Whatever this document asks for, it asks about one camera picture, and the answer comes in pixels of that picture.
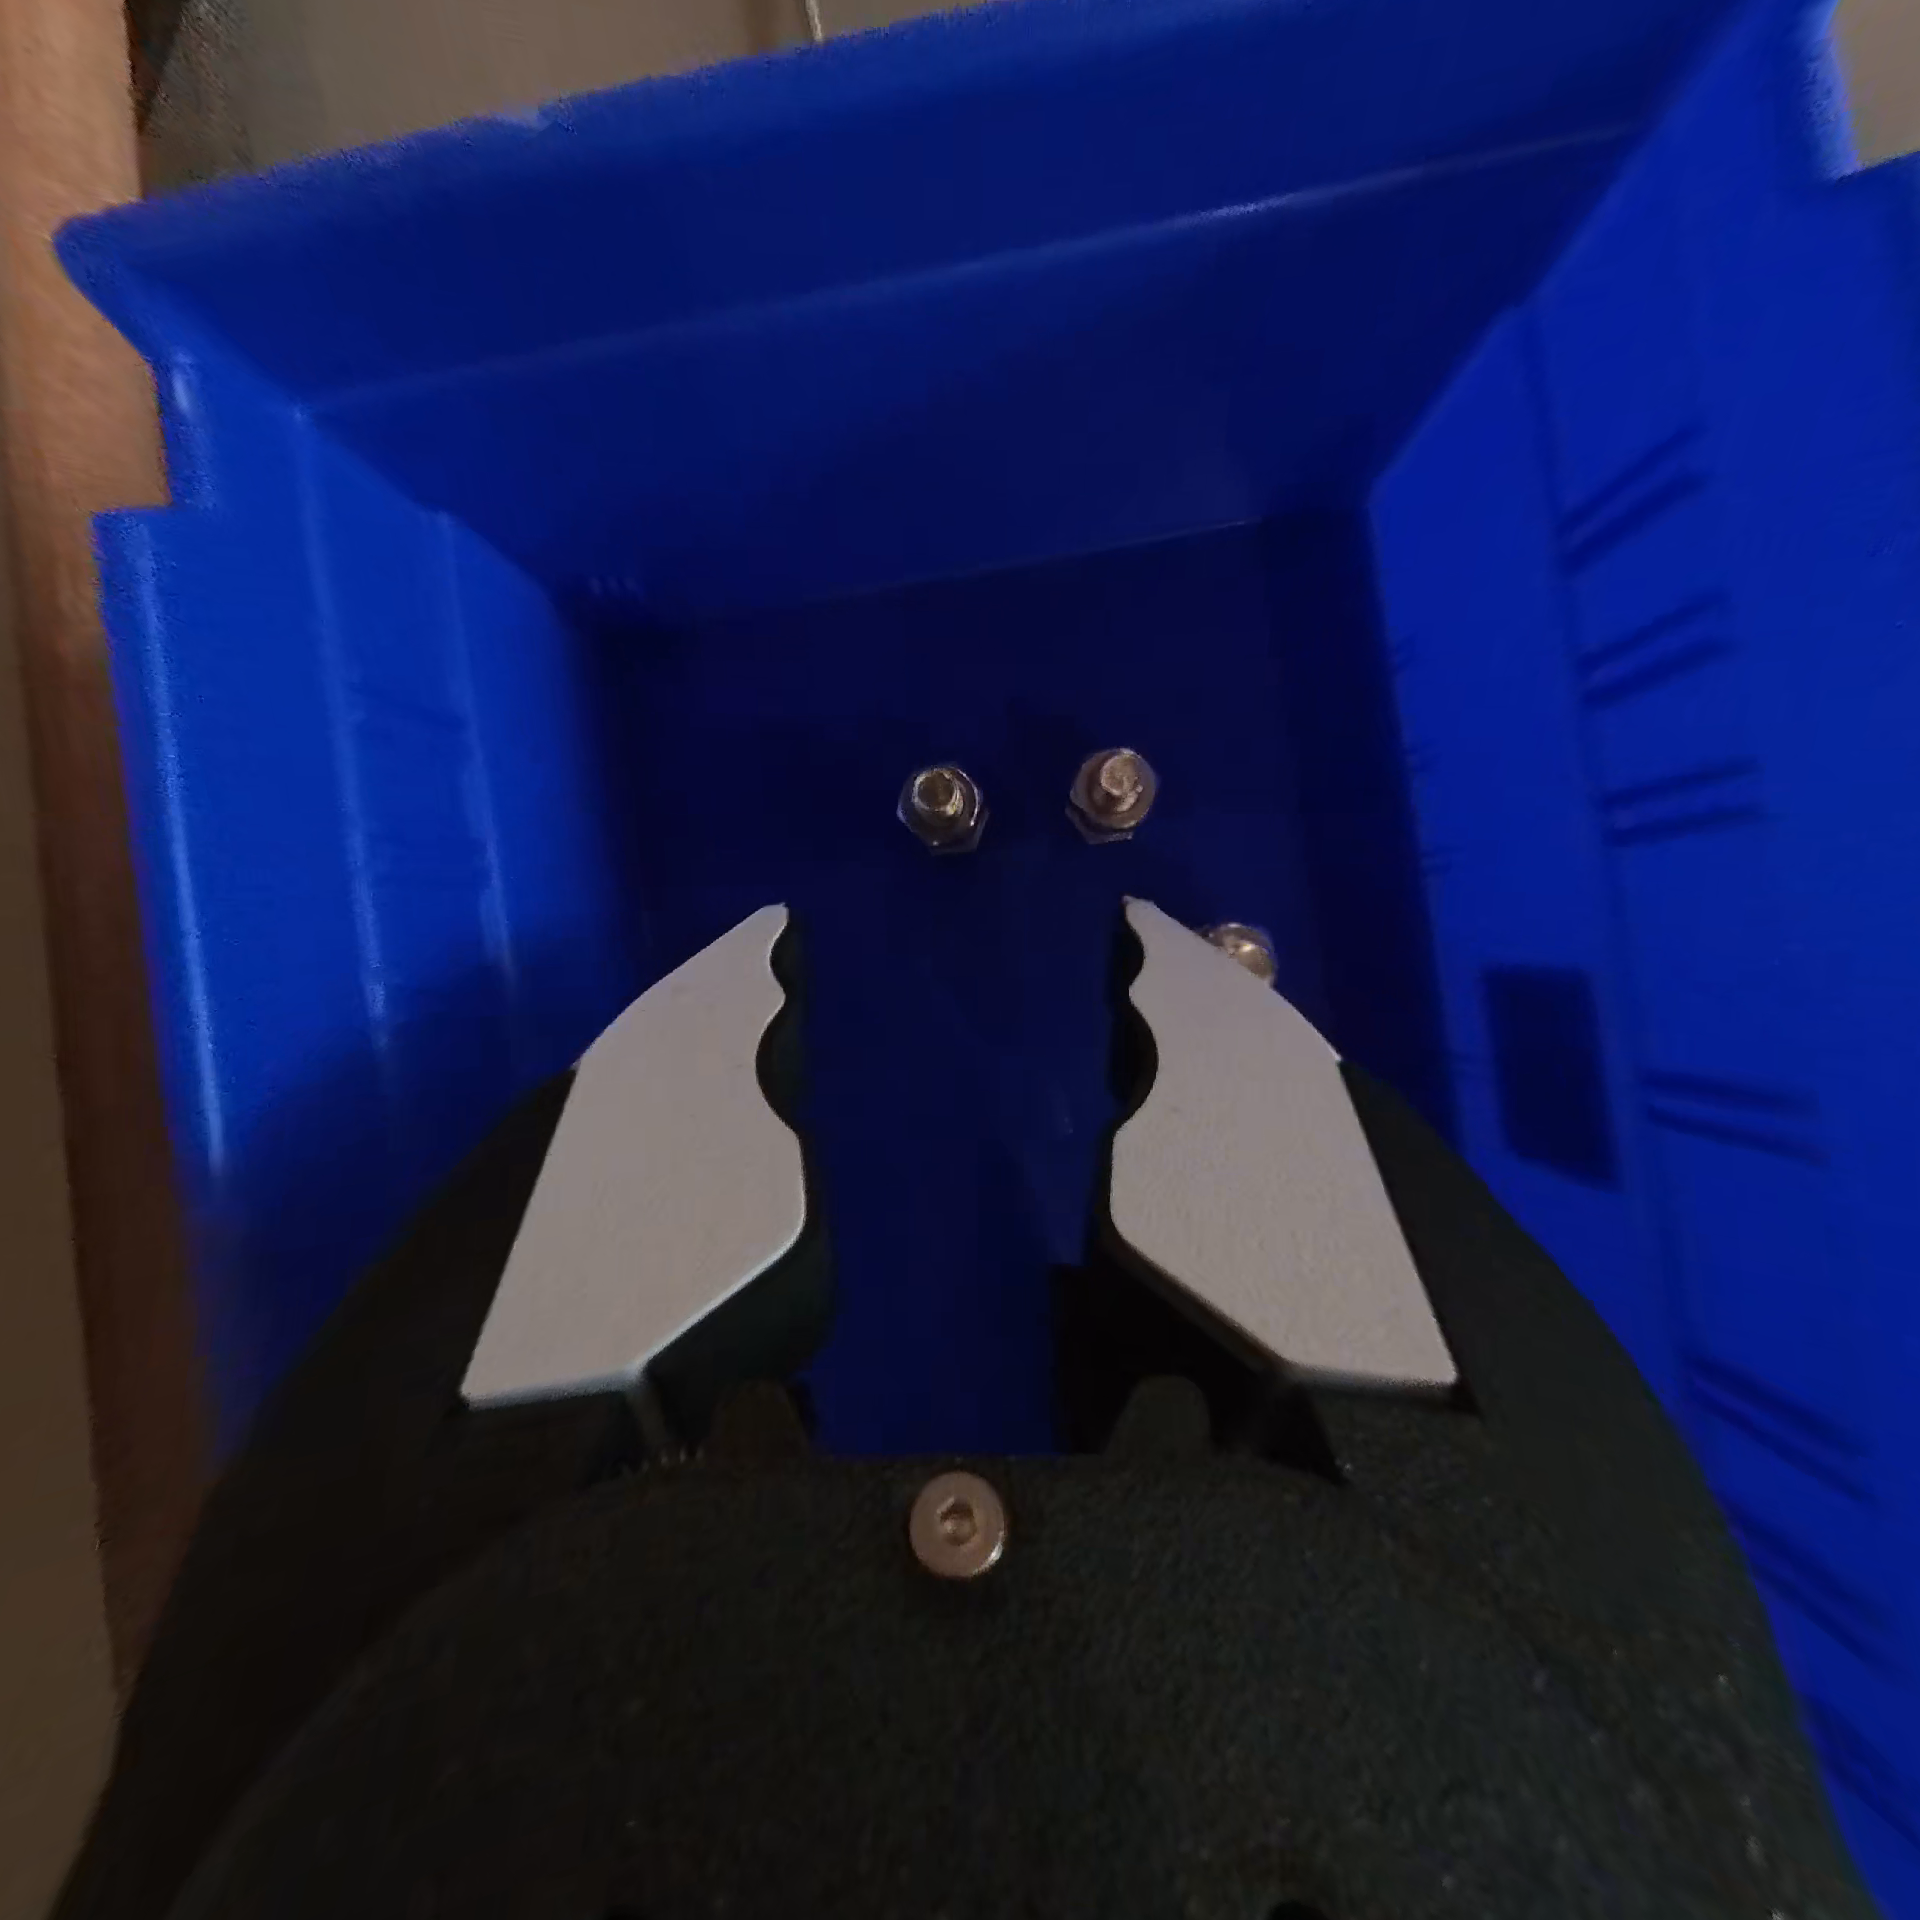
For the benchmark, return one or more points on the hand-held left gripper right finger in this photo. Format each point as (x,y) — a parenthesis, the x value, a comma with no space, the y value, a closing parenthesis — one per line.
(1275,1200)

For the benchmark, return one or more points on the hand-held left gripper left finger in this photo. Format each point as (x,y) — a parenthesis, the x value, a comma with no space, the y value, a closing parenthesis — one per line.
(644,1200)

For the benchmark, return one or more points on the blue plastic bin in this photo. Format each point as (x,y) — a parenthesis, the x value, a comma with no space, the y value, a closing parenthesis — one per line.
(900,450)

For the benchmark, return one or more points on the steel hex bolt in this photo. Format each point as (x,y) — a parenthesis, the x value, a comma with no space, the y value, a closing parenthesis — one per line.
(1114,774)
(937,786)
(1233,943)

